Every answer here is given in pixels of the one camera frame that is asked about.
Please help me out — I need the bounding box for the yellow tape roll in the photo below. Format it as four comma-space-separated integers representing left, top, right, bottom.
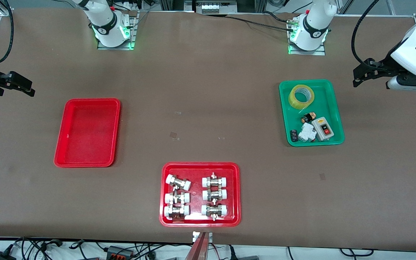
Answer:
288, 84, 316, 110

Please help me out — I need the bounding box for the green plastic tray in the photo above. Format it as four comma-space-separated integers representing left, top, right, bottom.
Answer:
279, 79, 345, 147

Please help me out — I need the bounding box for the red plastic tray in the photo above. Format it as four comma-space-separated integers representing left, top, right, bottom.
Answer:
159, 162, 241, 228
53, 98, 121, 168

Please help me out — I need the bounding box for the white plastic connector block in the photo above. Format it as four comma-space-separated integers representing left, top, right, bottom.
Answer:
298, 122, 317, 142

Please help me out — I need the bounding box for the white terminal block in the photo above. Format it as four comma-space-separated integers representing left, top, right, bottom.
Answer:
201, 3, 227, 14

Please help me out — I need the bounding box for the white-capped metal pipe fitting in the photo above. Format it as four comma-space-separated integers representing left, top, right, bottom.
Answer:
202, 188, 228, 202
164, 191, 191, 205
163, 204, 190, 221
166, 174, 191, 191
201, 203, 228, 221
202, 173, 228, 188

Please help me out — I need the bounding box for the grey box with orange clips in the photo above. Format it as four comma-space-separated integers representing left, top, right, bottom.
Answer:
106, 246, 133, 259

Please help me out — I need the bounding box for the red metal bar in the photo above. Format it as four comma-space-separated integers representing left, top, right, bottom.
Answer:
185, 232, 210, 260

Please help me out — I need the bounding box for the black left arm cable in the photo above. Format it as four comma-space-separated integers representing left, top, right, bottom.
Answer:
351, 0, 382, 65

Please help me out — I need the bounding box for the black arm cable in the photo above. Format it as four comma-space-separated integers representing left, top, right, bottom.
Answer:
351, 0, 382, 65
0, 0, 15, 65

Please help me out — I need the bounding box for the aluminium arm base plate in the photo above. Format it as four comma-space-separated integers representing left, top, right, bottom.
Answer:
97, 11, 137, 50
288, 34, 326, 56

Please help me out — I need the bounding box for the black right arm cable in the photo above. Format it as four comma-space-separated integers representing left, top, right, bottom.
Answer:
0, 0, 15, 65

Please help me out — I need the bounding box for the grey push-button switch box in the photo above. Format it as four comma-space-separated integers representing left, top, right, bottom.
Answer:
311, 117, 335, 141

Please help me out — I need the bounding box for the thin black table cable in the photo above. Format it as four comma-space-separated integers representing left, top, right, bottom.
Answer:
225, 11, 299, 32

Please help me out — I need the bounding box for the aluminium frame structure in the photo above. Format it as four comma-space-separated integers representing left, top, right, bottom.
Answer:
159, 0, 266, 14

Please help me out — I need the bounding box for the small silver metal bracket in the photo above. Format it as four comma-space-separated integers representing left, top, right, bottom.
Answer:
192, 231, 213, 243

